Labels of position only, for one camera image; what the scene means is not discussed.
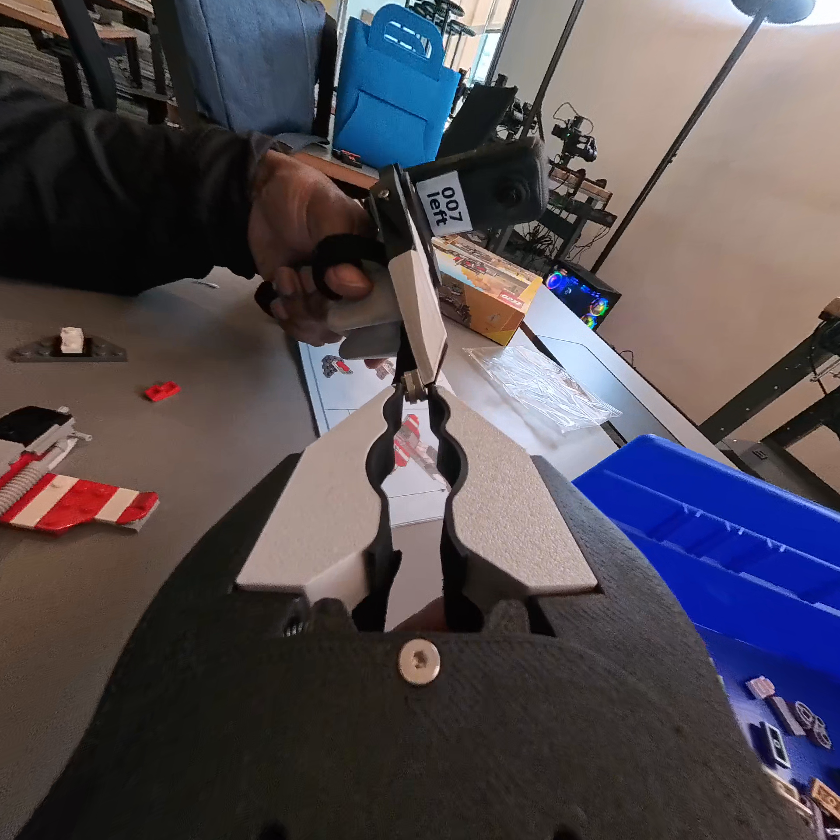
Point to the black camera rig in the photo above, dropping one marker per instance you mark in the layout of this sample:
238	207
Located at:
574	141

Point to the bright blue felt bag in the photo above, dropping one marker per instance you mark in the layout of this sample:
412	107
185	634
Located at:
394	98

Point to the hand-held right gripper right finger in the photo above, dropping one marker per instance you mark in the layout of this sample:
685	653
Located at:
518	525

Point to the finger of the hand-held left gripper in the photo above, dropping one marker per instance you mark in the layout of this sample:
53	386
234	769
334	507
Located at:
417	308
401	364

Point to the person's left forearm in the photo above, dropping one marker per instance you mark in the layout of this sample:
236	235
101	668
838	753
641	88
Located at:
118	197

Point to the black floor lamp stand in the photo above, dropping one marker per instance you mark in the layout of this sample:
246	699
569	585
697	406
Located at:
722	85

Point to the small black plate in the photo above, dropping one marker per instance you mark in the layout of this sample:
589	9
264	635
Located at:
56	348

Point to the toy building instruction booklet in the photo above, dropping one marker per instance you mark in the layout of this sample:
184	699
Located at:
341	400

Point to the small grey hinge piece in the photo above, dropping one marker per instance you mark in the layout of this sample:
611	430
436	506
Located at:
415	387

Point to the red white toy plane model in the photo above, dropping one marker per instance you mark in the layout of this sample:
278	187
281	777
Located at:
72	499

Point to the equipment workbench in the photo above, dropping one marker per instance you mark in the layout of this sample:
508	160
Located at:
577	197

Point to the navy fabric bag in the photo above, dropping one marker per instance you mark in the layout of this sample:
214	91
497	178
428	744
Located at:
249	59

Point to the blue plastic bin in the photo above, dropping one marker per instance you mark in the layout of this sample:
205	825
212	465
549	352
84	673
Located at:
709	558

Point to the small white brick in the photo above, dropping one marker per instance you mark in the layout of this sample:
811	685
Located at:
72	338

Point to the black metal desk frame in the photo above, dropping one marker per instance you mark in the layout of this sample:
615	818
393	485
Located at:
781	400

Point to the wood-edged office desk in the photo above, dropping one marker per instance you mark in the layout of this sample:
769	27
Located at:
328	167

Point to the grey work desk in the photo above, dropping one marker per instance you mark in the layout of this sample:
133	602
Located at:
197	459

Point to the person's left hand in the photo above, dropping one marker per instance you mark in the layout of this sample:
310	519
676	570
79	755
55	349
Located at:
295	210

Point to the dark grey wedge plate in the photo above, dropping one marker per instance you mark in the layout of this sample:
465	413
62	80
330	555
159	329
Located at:
26	354

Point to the rainbow-lit computer tower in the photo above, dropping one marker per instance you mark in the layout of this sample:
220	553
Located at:
581	295

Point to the small black orange device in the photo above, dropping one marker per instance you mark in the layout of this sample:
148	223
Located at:
346	156

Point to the small red brick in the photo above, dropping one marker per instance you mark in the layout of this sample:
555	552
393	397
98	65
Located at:
162	391

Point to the wooden top desk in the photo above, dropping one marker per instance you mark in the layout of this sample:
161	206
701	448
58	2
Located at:
52	19

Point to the yellow toy set box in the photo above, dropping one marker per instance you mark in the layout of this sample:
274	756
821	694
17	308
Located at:
485	295

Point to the clear plastic bag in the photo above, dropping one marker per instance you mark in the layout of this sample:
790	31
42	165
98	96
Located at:
544	387

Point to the pile of loose bricks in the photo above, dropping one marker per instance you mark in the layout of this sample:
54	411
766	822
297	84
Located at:
794	728

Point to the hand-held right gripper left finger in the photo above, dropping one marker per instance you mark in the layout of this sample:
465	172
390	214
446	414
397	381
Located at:
308	525

